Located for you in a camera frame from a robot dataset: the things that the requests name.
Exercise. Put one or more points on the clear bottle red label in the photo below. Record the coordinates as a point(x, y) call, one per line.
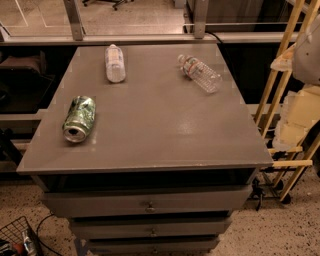
point(204, 76)

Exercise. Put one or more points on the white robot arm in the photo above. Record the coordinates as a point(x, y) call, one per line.
point(306, 57)

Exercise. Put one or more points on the clear bottle white label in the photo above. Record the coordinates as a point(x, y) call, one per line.
point(115, 67)

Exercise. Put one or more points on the crushed green soda can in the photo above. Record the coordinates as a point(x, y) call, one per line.
point(80, 119)

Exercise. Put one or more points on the grey drawer cabinet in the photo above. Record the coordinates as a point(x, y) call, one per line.
point(158, 130)

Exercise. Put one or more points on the top grey drawer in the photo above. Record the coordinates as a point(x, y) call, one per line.
point(125, 203)

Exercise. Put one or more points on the grey drawer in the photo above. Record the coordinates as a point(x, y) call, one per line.
point(150, 228)
point(125, 203)
point(153, 246)

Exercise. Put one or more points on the middle grey drawer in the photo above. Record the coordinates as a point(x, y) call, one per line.
point(150, 228)

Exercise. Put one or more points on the wooden ladder rack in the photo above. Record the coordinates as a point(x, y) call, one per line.
point(296, 102)

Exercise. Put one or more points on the bottom grey drawer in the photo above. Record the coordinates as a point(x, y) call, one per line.
point(153, 246)

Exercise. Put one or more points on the black office chair base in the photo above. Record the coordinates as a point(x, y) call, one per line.
point(115, 3)

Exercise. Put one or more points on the metal railing frame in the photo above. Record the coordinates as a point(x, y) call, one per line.
point(68, 22)

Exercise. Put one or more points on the black wire basket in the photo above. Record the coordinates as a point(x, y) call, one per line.
point(18, 239)

